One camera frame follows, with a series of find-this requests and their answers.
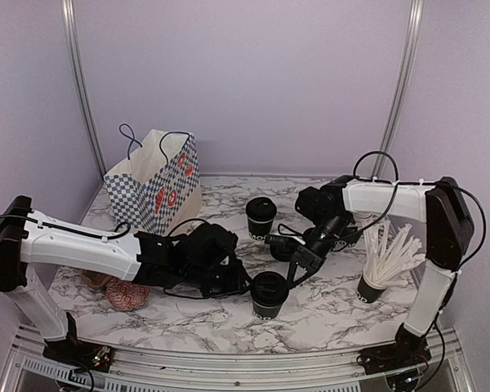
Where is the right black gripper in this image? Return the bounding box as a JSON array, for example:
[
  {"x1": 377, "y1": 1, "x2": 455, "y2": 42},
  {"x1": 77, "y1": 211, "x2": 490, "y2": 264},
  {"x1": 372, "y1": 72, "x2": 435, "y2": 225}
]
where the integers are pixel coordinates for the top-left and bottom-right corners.
[{"x1": 286, "y1": 213, "x2": 349, "y2": 290}]

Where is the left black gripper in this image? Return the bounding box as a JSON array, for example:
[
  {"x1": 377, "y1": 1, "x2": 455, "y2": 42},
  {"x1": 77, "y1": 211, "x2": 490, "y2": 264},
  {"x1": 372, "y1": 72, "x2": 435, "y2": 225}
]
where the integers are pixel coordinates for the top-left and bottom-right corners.
[{"x1": 181, "y1": 262, "x2": 254, "y2": 302}]

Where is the black paper coffee cup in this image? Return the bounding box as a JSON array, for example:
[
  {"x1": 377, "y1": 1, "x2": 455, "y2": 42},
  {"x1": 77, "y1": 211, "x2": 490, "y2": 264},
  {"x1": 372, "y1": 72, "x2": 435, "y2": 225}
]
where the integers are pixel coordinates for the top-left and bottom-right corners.
[{"x1": 247, "y1": 218, "x2": 274, "y2": 241}]

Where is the black plastic cup lid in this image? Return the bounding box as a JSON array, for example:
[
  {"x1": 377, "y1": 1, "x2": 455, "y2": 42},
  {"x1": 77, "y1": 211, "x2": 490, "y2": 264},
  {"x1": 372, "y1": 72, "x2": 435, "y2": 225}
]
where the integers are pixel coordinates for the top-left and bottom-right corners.
[{"x1": 246, "y1": 197, "x2": 277, "y2": 222}]

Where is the stack of black lids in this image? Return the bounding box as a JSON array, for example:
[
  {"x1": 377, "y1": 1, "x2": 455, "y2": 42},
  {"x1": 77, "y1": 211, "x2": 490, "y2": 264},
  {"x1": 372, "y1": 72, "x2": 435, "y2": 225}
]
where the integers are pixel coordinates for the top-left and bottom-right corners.
[{"x1": 303, "y1": 227, "x2": 323, "y2": 247}]

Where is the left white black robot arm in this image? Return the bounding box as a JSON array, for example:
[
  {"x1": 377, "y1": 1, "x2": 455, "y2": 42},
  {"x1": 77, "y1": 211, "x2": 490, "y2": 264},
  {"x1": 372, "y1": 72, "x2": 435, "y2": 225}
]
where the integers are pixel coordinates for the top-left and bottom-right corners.
[{"x1": 0, "y1": 196, "x2": 251, "y2": 363}]

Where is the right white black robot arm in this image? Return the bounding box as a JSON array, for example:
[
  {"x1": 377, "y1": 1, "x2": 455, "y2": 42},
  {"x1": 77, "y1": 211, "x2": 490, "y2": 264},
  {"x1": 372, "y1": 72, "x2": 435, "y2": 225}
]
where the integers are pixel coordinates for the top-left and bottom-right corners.
[{"x1": 287, "y1": 172, "x2": 477, "y2": 366}]

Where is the stack of black paper cups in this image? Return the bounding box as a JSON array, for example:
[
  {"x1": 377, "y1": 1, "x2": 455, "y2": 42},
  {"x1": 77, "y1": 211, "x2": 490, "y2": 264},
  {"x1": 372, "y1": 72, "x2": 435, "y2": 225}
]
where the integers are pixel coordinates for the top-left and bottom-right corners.
[{"x1": 332, "y1": 225, "x2": 363, "y2": 252}]

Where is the black cup holding straws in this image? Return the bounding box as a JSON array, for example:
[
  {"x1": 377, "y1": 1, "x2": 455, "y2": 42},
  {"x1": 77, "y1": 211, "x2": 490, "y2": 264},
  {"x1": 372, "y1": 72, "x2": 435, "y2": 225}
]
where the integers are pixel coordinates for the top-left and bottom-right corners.
[{"x1": 356, "y1": 273, "x2": 386, "y2": 304}]

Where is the blue checkered paper bag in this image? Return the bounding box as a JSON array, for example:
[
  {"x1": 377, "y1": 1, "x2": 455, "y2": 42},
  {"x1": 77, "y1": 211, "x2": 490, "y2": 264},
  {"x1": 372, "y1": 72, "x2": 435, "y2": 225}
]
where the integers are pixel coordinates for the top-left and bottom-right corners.
[{"x1": 104, "y1": 123, "x2": 202, "y2": 235}]

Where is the bundle of white wrapped straws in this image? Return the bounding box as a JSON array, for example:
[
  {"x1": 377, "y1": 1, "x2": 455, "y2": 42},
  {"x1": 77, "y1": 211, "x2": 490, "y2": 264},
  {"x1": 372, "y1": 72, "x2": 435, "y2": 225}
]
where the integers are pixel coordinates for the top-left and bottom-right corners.
[{"x1": 363, "y1": 221, "x2": 425, "y2": 290}]

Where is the red geometric ceramic bowl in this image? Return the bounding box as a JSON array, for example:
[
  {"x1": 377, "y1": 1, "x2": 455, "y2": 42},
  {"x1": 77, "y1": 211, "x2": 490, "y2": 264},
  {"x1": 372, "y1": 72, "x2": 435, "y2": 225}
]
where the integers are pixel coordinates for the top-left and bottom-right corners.
[{"x1": 106, "y1": 278, "x2": 150, "y2": 312}]

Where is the brown cardboard cup carrier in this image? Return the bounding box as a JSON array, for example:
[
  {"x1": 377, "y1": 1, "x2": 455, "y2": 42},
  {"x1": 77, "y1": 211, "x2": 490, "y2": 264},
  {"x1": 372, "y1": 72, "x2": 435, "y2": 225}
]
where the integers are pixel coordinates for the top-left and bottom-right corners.
[{"x1": 80, "y1": 269, "x2": 114, "y2": 291}]

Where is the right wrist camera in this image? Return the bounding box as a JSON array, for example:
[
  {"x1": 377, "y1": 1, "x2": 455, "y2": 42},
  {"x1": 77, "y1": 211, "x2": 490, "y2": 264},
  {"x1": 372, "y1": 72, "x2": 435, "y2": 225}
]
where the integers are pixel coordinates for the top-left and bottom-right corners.
[{"x1": 265, "y1": 234, "x2": 305, "y2": 247}]

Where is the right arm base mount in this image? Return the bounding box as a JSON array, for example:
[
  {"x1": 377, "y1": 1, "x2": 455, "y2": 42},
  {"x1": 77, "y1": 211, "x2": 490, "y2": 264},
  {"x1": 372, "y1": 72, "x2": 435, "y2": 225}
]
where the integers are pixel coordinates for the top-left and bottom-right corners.
[{"x1": 356, "y1": 323, "x2": 431, "y2": 375}]

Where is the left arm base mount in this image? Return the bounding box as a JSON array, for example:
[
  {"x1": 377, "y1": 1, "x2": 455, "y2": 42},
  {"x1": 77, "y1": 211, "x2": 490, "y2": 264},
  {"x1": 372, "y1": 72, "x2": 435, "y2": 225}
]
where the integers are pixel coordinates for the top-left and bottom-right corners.
[{"x1": 42, "y1": 312, "x2": 114, "y2": 372}]

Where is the aluminium front frame rail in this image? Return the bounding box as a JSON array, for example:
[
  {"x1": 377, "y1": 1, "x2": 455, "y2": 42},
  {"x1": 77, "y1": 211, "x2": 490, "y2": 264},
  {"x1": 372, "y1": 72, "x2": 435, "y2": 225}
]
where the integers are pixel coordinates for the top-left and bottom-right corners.
[{"x1": 0, "y1": 325, "x2": 476, "y2": 391}]

